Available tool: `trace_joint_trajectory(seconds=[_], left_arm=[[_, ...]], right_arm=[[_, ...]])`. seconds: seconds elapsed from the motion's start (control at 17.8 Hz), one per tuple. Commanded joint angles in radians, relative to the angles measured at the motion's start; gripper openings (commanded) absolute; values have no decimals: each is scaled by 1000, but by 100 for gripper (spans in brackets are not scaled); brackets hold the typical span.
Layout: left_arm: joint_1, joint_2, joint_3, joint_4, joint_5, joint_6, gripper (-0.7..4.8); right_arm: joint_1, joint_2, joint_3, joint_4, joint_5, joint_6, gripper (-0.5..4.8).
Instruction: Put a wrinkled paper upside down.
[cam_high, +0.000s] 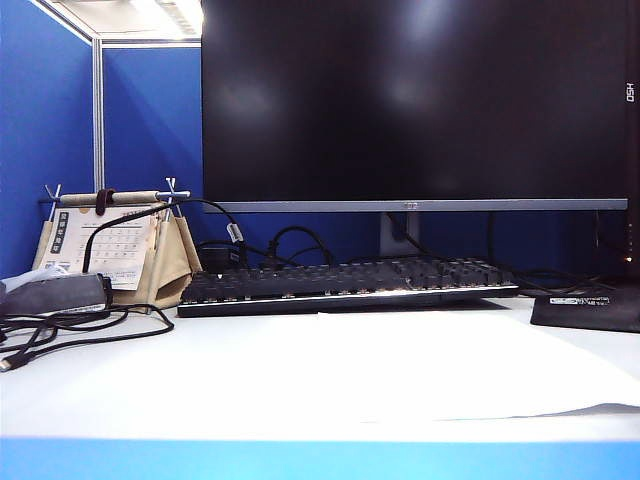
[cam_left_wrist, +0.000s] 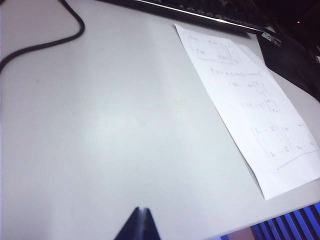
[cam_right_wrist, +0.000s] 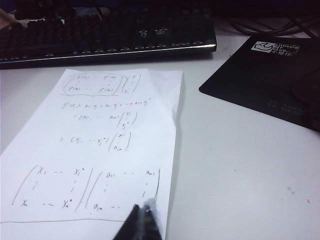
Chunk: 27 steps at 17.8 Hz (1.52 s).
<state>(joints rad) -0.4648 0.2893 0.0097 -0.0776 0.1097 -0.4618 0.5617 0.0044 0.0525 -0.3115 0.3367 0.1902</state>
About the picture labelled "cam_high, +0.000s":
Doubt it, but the black looped cable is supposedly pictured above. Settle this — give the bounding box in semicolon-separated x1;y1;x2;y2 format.
239;225;336;269

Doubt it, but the white calendar page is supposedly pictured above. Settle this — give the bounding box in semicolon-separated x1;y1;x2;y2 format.
42;203;154;292

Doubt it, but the grey power adapter brick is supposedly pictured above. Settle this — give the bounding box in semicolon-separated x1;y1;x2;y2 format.
0;272;114;317

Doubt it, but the black cable with USB plug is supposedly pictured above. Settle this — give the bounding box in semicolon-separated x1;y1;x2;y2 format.
0;299;176;374

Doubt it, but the aluminium partition post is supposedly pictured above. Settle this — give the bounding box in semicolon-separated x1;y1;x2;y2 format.
91;36;107;202

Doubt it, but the grey monitor stand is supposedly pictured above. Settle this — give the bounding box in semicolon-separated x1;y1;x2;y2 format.
379;211;424;259

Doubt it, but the black monitor cable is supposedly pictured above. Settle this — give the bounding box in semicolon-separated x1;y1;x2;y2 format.
486;211;617;297

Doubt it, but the black monitor with white logo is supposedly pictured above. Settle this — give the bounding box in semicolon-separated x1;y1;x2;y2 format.
594;0;640;282

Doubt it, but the beige fabric calendar stand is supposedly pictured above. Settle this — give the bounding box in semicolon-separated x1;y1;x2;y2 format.
32;176;204;314

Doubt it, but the large black computer monitor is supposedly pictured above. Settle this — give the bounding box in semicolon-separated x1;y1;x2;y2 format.
200;0;630;215

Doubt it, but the black mechanical keyboard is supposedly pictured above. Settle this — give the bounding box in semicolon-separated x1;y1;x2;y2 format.
177;255;522;319

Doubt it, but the small black adapter box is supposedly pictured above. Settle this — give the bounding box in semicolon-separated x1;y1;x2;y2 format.
198;241;242;274

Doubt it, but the white wrinkled paper sheet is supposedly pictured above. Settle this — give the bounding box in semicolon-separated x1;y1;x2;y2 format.
314;310;640;424

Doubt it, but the black pad at right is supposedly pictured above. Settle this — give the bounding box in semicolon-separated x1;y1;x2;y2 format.
529;285;640;334

